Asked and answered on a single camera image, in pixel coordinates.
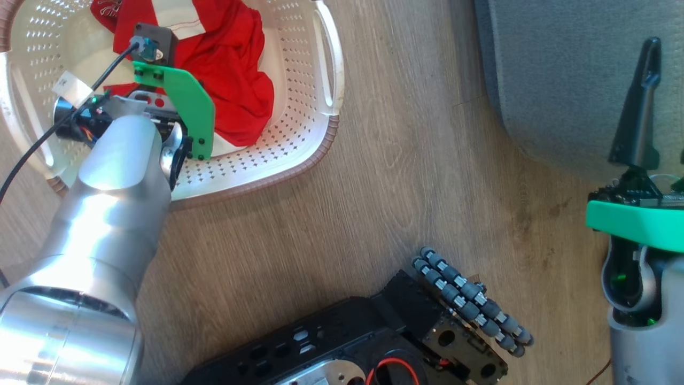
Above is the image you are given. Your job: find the grey and yellow sofa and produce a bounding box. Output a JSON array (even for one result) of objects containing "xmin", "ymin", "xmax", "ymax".
[{"xmin": 473, "ymin": 0, "xmax": 684, "ymax": 185}]

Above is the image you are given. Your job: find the red and white garment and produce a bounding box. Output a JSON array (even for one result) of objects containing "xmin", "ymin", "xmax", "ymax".
[{"xmin": 90, "ymin": 0, "xmax": 275, "ymax": 148}]

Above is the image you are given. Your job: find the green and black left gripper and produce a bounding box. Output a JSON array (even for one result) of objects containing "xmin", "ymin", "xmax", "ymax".
[{"xmin": 53, "ymin": 61, "xmax": 215, "ymax": 161}]

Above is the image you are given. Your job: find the white cable label tag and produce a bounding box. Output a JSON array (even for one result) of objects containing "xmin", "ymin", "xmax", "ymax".
[{"xmin": 52, "ymin": 71, "xmax": 94, "ymax": 107}]

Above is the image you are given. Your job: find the black cable with teal plug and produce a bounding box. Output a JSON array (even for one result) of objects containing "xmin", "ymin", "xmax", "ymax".
[{"xmin": 0, "ymin": 42, "xmax": 141, "ymax": 204}]

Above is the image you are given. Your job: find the thin red cable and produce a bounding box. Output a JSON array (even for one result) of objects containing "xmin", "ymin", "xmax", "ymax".
[{"xmin": 365, "ymin": 357, "xmax": 420, "ymax": 385}]

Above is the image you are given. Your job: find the white perforated laundry basket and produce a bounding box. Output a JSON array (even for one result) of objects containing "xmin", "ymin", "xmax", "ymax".
[{"xmin": 0, "ymin": 0, "xmax": 345, "ymax": 210}]

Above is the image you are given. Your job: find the grey roller omni wheel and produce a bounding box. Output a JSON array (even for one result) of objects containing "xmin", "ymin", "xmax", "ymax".
[{"xmin": 411, "ymin": 246, "xmax": 535, "ymax": 358}]

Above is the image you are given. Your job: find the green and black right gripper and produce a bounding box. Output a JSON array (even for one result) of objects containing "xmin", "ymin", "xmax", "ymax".
[{"xmin": 585, "ymin": 36, "xmax": 684, "ymax": 253}]

